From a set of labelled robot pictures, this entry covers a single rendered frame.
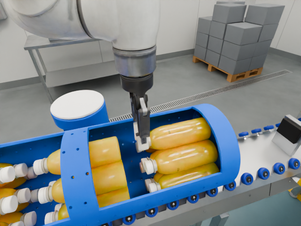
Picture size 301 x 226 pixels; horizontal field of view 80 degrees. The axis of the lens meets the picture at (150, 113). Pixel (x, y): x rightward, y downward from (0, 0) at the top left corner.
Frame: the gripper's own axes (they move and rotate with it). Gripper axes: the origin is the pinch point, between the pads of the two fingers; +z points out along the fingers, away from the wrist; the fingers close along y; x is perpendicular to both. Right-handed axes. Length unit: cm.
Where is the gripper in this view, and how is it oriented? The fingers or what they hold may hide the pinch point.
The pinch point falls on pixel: (140, 136)
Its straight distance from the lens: 52.7
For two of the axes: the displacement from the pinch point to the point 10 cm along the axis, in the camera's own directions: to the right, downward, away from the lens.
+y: -2.9, -5.7, 7.7
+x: -9.6, 1.9, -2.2
